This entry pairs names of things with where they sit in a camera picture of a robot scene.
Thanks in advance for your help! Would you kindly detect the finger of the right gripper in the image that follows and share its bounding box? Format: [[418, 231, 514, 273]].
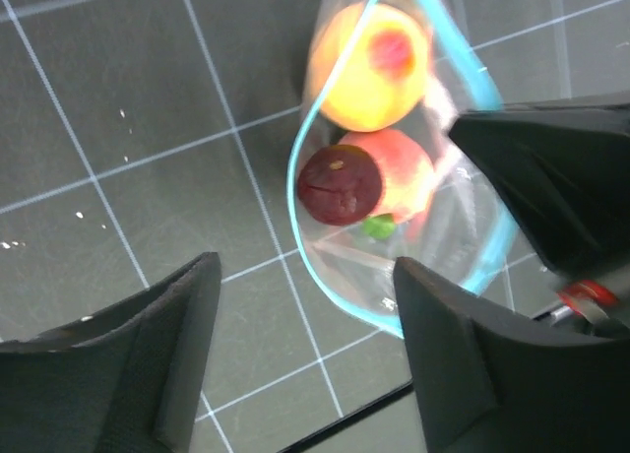
[[450, 93, 629, 276]]

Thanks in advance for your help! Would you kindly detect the pink peach with leaf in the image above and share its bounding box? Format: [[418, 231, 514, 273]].
[[341, 128, 435, 240]]

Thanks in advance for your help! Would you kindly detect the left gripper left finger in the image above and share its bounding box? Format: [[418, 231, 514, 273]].
[[1, 253, 221, 453]]

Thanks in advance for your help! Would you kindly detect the blue zip top bag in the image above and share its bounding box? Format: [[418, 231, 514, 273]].
[[286, 0, 517, 336]]

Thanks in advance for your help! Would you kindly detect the small yellow orange fruit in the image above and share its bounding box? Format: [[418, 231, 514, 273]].
[[306, 3, 432, 132]]

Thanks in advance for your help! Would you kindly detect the dark red plum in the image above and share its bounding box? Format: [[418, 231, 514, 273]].
[[296, 145, 383, 227]]

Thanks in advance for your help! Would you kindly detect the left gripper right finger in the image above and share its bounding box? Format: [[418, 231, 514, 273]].
[[393, 257, 629, 452]]

